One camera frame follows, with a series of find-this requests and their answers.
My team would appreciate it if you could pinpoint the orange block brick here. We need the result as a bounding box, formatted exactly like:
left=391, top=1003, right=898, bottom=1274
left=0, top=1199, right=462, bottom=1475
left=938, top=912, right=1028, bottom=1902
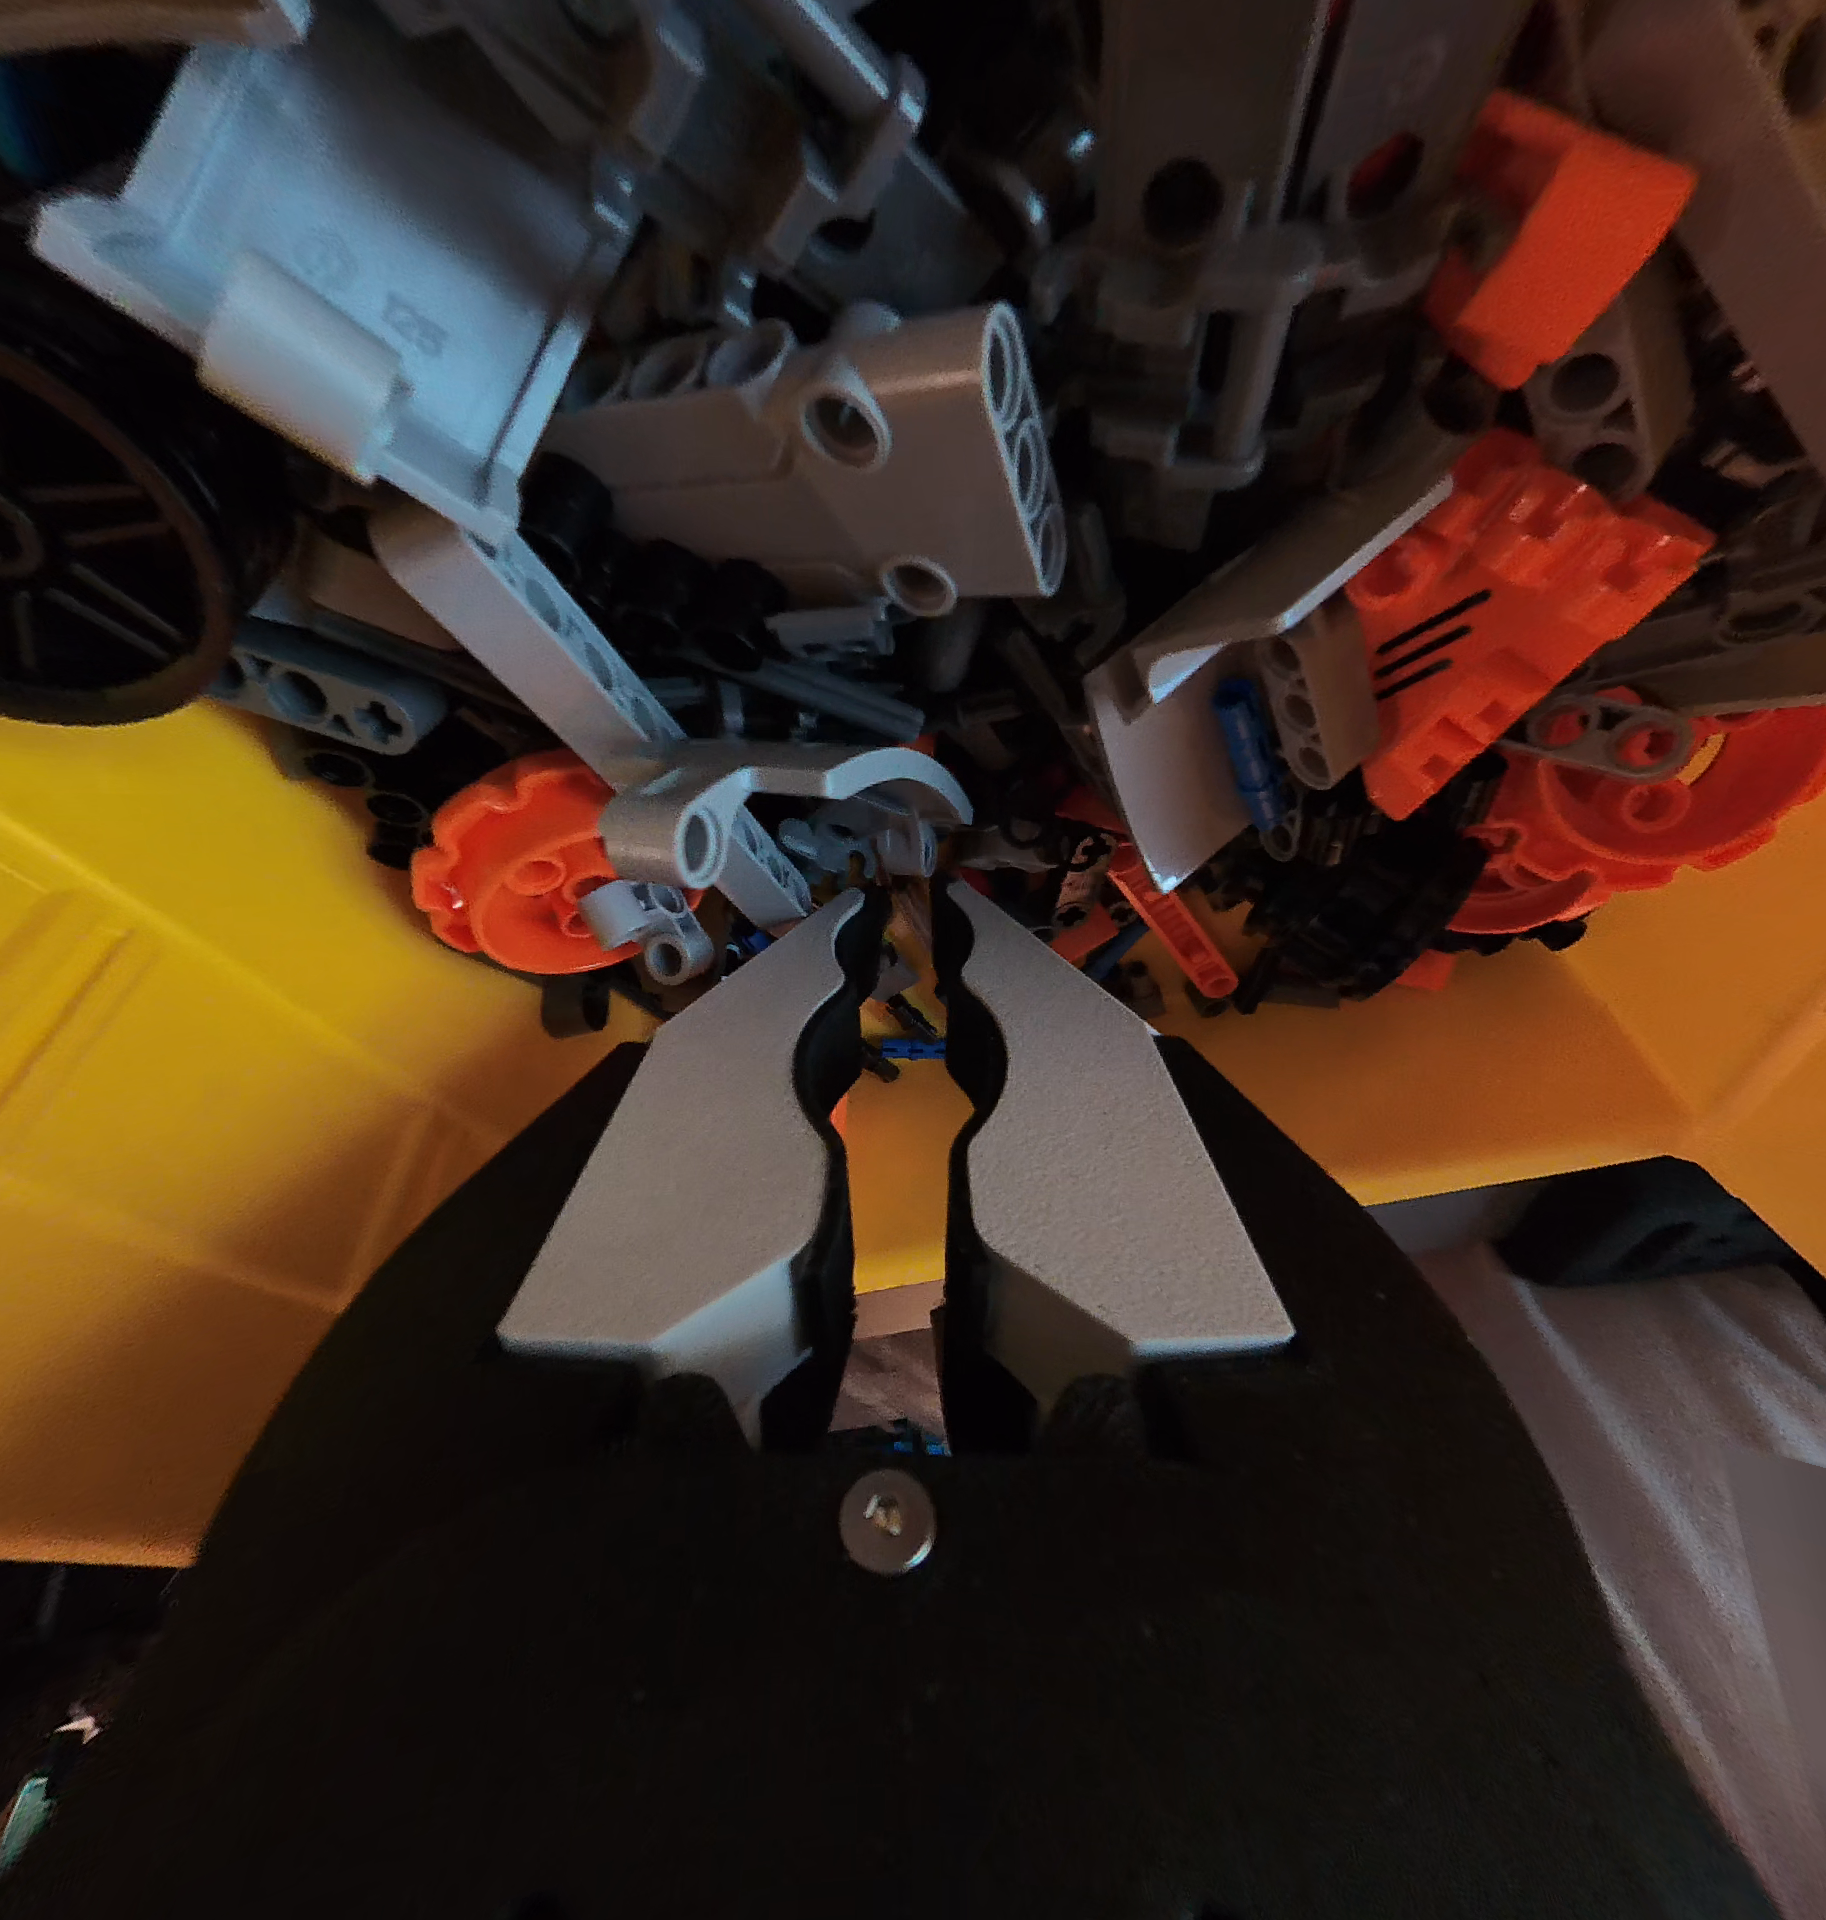
left=1428, top=89, right=1703, bottom=384

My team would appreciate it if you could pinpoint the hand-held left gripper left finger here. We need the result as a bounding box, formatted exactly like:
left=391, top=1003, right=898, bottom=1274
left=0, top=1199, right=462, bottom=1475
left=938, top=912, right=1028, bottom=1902
left=497, top=884, right=895, bottom=1454

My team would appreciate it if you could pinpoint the yellow plastic bin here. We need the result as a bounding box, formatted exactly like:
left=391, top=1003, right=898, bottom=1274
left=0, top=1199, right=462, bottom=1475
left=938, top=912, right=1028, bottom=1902
left=0, top=697, right=1826, bottom=1569

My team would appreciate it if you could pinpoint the pile of building bricks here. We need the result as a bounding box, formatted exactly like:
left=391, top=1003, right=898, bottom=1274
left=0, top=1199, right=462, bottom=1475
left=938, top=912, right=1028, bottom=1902
left=0, top=0, right=1826, bottom=1036

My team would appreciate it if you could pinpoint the orange gear wheel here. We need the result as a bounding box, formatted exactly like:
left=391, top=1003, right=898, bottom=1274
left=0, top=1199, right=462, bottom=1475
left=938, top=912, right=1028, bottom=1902
left=410, top=749, right=675, bottom=976
left=1440, top=697, right=1826, bottom=938

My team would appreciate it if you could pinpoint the grey triangular beam brick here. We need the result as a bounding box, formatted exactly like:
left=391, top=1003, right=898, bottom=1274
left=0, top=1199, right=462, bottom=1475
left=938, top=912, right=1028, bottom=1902
left=554, top=298, right=1073, bottom=602

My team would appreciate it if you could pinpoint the white housing brick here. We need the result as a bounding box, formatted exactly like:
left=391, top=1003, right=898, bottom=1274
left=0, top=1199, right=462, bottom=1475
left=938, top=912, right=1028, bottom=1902
left=37, top=36, right=616, bottom=527

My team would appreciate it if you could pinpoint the grey arch brick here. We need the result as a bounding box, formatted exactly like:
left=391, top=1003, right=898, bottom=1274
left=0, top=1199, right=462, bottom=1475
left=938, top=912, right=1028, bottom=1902
left=607, top=742, right=976, bottom=889

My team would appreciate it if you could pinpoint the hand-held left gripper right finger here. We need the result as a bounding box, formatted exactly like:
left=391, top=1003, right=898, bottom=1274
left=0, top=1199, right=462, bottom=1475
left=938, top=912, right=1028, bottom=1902
left=928, top=884, right=1295, bottom=1454

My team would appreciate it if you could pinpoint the orange striped panel brick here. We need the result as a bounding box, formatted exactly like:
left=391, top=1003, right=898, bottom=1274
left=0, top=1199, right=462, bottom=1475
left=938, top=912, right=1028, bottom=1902
left=1350, top=433, right=1715, bottom=819

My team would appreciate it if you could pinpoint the black rubber wheel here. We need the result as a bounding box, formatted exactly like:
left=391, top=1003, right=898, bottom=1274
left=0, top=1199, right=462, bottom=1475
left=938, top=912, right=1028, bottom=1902
left=0, top=284, right=246, bottom=728

